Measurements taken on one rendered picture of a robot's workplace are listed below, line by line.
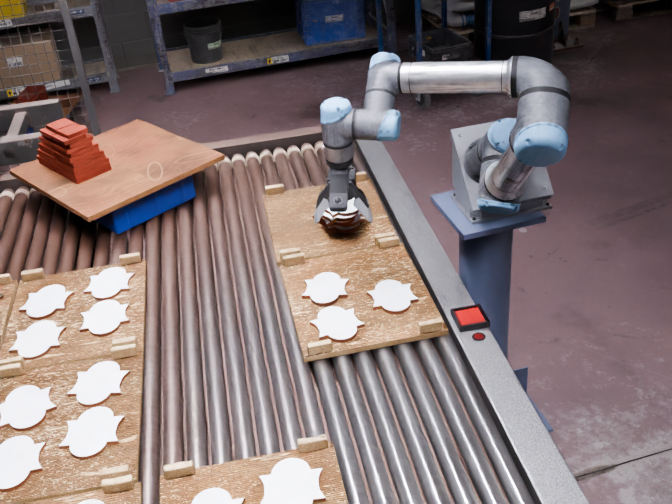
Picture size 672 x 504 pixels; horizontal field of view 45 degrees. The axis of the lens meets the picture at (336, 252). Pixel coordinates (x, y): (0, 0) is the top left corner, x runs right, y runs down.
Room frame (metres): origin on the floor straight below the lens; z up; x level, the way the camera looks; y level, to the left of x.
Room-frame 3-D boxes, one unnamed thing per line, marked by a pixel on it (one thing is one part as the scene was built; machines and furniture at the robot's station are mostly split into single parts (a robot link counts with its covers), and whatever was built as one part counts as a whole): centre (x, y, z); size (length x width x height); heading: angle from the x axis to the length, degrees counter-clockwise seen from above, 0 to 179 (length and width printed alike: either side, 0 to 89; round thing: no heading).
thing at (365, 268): (1.67, -0.05, 0.93); 0.41 x 0.35 x 0.02; 9
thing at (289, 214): (2.08, 0.02, 0.93); 0.41 x 0.35 x 0.02; 7
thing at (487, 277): (2.17, -0.48, 0.44); 0.38 x 0.38 x 0.87; 13
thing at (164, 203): (2.32, 0.64, 0.97); 0.31 x 0.31 x 0.10; 42
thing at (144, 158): (2.38, 0.68, 1.03); 0.50 x 0.50 x 0.02; 42
